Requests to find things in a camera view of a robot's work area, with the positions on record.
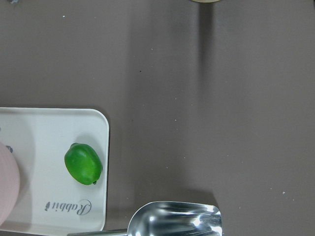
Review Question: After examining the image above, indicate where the metal ice scoop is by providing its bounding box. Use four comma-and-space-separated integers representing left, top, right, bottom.
67, 201, 223, 236

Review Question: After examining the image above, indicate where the pink bowl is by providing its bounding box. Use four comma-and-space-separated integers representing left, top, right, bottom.
0, 143, 20, 225

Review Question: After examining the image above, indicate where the green lime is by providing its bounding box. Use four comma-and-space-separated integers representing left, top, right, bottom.
64, 143, 103, 185

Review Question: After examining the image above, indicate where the cream serving tray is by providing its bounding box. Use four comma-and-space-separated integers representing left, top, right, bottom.
0, 107, 109, 236

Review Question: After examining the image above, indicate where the wooden mug tree stand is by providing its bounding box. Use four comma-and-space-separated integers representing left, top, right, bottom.
192, 0, 220, 3

